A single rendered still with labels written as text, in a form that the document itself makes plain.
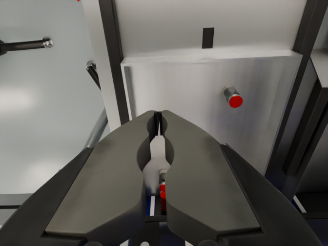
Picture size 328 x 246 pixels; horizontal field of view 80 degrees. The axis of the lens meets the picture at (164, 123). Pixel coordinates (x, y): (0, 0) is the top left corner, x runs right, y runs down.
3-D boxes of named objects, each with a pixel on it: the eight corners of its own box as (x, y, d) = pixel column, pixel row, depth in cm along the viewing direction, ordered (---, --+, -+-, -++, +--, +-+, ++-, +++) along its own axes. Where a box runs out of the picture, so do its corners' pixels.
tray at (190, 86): (249, 192, 49) (255, 204, 46) (145, 195, 50) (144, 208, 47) (289, 49, 31) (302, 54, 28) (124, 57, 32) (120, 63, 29)
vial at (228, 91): (233, 95, 35) (241, 107, 31) (220, 96, 35) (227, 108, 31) (235, 84, 34) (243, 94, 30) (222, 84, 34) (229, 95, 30)
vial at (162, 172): (169, 175, 45) (169, 192, 42) (159, 175, 46) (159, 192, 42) (168, 168, 44) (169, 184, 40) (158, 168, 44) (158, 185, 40)
